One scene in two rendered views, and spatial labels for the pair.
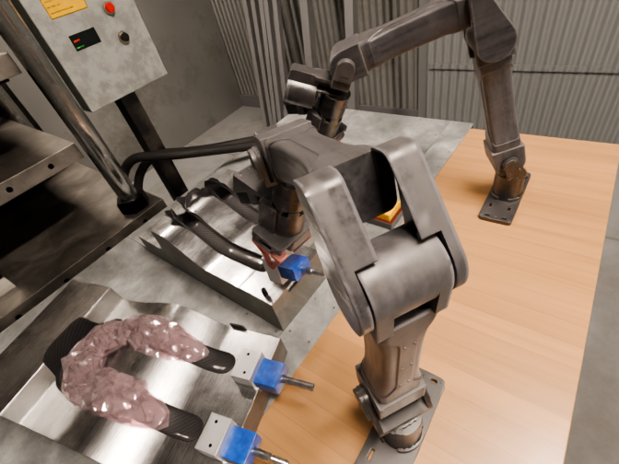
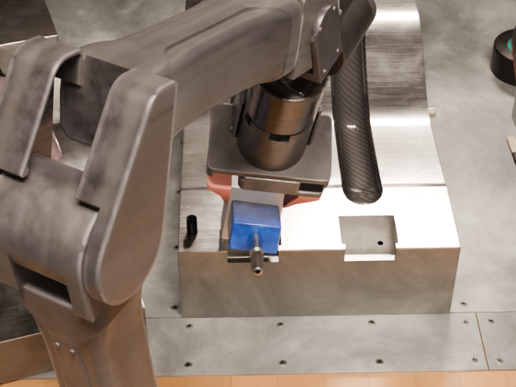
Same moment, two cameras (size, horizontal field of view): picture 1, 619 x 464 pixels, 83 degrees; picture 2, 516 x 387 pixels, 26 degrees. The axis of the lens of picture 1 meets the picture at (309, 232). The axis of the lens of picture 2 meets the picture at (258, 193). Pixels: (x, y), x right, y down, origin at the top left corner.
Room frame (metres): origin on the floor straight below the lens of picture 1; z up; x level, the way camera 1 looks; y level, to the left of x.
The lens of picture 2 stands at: (-0.10, -0.44, 1.60)
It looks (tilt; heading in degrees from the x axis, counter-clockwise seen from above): 41 degrees down; 41
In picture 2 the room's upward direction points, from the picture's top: straight up
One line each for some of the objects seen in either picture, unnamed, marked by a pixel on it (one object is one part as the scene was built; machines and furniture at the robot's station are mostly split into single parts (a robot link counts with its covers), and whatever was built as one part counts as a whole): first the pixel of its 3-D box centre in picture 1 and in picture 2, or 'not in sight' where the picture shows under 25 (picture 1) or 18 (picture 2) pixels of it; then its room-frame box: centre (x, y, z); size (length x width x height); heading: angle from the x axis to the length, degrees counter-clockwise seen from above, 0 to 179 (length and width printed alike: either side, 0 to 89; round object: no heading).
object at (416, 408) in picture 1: (391, 397); not in sight; (0.19, -0.05, 0.90); 0.09 x 0.06 x 0.06; 102
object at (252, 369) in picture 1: (276, 377); not in sight; (0.28, 0.12, 0.86); 0.13 x 0.05 x 0.05; 60
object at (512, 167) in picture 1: (508, 160); not in sight; (0.60, -0.47, 0.90); 0.09 x 0.06 x 0.06; 166
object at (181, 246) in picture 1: (233, 229); (304, 105); (0.67, 0.18, 0.87); 0.50 x 0.26 x 0.14; 43
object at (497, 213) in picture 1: (508, 183); not in sight; (0.60, -0.48, 0.84); 0.20 x 0.07 x 0.08; 135
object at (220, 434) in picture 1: (247, 449); not in sight; (0.19, 0.17, 0.86); 0.13 x 0.05 x 0.05; 60
